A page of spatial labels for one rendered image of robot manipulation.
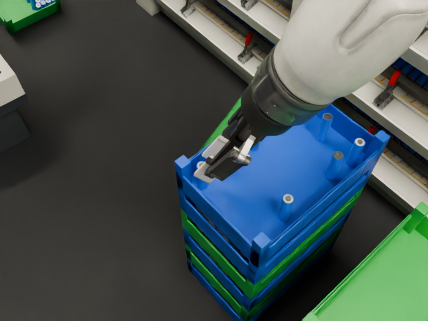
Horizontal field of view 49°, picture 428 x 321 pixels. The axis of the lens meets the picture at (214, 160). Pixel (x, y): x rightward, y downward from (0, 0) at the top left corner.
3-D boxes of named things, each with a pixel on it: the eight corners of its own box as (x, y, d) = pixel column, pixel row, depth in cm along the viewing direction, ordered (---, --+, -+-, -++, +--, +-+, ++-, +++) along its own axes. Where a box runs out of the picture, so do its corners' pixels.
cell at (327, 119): (320, 116, 82) (313, 138, 87) (328, 122, 81) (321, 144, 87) (327, 111, 83) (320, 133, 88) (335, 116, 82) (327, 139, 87)
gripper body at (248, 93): (264, 56, 59) (232, 93, 67) (244, 106, 55) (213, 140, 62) (313, 86, 60) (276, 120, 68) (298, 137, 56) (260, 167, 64)
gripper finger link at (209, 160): (269, 127, 63) (267, 134, 62) (228, 171, 71) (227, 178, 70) (244, 113, 62) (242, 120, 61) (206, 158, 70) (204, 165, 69)
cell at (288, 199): (283, 223, 78) (288, 205, 72) (275, 216, 79) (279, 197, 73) (291, 217, 79) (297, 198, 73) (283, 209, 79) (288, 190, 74)
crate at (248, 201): (258, 269, 74) (262, 249, 67) (176, 185, 82) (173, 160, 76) (378, 162, 85) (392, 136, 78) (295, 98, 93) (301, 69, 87)
